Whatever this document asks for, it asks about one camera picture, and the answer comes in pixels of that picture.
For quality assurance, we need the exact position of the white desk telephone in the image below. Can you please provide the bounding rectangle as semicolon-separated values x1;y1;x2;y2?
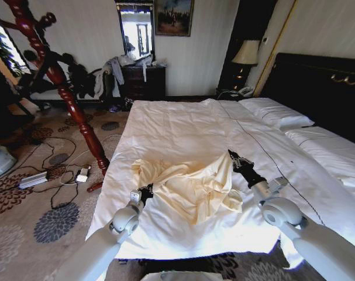
237;85;255;98

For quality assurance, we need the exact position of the dark bedside nightstand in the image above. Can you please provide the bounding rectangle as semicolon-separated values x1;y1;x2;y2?
215;87;256;101

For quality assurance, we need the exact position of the grey power strip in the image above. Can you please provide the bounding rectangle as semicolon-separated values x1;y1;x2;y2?
18;171;49;190

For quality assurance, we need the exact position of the red wooden coat rack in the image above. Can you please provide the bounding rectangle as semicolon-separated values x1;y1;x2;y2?
1;0;111;193

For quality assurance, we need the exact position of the dark wooden headboard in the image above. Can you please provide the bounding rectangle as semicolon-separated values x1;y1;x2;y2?
264;52;355;145

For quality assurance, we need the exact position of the black floor cable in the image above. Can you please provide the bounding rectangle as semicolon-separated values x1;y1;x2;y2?
7;136;92;209

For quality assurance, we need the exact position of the white robot front shell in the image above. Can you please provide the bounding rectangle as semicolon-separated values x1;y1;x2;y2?
141;270;215;281

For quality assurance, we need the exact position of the white bed duvet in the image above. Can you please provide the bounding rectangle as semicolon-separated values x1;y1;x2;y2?
85;98;355;269

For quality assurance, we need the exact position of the white power adapter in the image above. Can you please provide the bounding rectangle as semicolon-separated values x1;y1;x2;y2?
75;166;92;183

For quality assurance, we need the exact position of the white rounded floor device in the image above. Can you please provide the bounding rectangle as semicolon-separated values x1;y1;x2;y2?
0;139;16;181

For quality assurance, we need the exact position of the framed painting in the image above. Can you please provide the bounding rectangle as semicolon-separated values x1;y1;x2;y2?
153;0;195;37

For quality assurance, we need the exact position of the cream yellow garment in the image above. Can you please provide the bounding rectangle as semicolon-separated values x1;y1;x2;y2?
131;150;244;227

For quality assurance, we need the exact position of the dark wooden dresser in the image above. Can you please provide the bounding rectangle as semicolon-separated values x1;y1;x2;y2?
120;64;168;102

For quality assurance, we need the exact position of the wall mirror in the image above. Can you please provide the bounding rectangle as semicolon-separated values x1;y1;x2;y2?
115;0;156;61

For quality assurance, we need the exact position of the grey clothing on dresser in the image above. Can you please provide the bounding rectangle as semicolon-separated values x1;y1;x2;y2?
102;54;170;85

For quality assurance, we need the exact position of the cream shade table lamp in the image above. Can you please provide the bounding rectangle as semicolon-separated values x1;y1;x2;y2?
231;39;261;88

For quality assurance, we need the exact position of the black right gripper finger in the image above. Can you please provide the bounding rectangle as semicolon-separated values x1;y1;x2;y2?
235;154;255;166
227;149;241;168

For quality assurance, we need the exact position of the white pillow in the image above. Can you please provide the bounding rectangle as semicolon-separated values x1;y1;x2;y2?
284;126;355;190
238;97;316;132

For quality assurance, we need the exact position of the bench with piled clothes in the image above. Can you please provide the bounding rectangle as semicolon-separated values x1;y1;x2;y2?
28;52;123;104

